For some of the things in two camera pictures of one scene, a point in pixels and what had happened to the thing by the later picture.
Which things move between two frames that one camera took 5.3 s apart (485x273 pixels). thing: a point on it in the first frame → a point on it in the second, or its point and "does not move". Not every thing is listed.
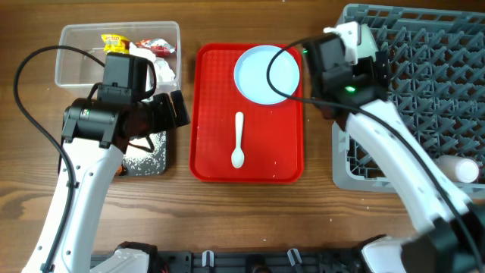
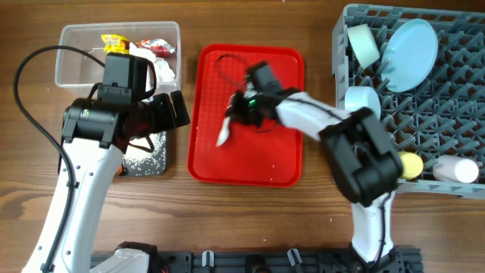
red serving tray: (234, 139) does not move
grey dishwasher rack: (436, 59) does not move
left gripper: (178, 108) does not move
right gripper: (363, 67) → (231, 108)
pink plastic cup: (455, 168) does not move
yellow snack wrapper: (115, 43) does not move
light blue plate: (251, 77) → (409, 56)
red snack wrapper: (158, 46) does not move
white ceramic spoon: (238, 155) → (224, 133)
